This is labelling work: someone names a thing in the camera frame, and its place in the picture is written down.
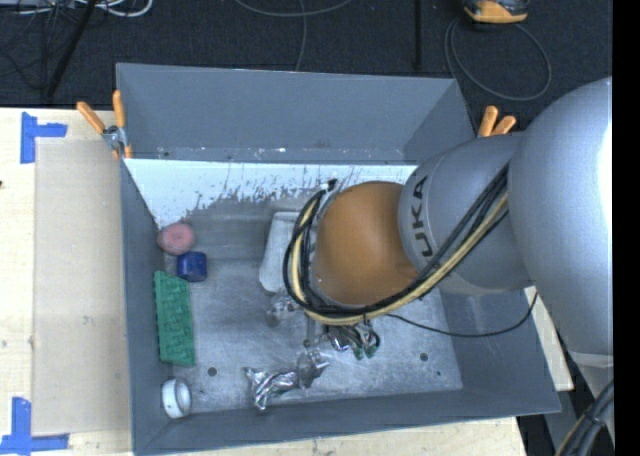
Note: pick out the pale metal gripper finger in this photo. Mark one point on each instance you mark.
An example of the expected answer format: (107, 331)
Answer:
(280, 387)
(311, 364)

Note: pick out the clear glass thing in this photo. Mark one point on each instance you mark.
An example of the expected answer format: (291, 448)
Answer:
(280, 311)

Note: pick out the grey metal bin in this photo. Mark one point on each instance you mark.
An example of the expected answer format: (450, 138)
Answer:
(240, 324)

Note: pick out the white cup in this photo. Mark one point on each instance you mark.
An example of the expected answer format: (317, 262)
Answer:
(277, 254)

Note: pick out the dark green flat block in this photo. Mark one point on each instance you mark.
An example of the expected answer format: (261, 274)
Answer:
(175, 319)

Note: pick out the blue cylinder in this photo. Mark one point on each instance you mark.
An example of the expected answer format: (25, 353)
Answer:
(192, 266)

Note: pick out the pink round sponge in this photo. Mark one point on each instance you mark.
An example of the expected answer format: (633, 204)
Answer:
(175, 238)

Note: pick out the pale wood flat board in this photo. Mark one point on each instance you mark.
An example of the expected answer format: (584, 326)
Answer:
(75, 269)

